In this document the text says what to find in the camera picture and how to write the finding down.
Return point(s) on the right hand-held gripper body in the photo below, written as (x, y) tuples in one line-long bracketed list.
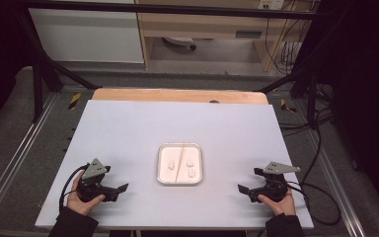
[(276, 168)]

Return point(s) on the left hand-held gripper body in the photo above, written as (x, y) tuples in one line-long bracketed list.
[(93, 169)]

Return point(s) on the small white food piece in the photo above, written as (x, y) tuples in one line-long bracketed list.
[(191, 173), (190, 163), (171, 165)]

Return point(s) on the square white tray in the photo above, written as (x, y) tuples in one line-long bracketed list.
[(164, 153)]

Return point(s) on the person's right hand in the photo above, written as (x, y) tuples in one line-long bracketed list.
[(281, 206)]

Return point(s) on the person's left hand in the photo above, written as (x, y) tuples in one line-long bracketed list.
[(80, 205)]

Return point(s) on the yellow black hazard tape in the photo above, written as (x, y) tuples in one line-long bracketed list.
[(74, 101), (287, 106)]

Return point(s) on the wooden table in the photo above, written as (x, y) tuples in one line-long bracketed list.
[(177, 96)]

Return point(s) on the white cabinet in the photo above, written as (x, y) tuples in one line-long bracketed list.
[(85, 36)]

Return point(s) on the office chair base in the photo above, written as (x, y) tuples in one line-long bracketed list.
[(179, 41)]

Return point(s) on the light wooden desk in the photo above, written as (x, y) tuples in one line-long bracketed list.
[(204, 26)]

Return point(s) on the aluminium floor rail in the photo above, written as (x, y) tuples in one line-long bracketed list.
[(16, 154), (335, 184)]

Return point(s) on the white wall power outlet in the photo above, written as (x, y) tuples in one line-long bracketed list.
[(271, 4)]

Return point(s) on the black metal frame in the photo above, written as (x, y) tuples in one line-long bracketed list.
[(164, 9)]

